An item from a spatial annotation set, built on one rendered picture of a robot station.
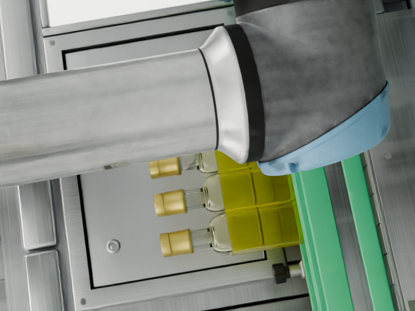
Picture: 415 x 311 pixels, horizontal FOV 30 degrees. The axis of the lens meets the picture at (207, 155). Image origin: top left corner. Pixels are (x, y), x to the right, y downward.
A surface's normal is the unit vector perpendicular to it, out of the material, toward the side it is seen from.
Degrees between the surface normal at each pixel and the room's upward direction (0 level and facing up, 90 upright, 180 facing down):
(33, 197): 90
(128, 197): 90
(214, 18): 90
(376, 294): 90
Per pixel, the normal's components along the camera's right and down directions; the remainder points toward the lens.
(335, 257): -0.04, -0.25
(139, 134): 0.20, 0.43
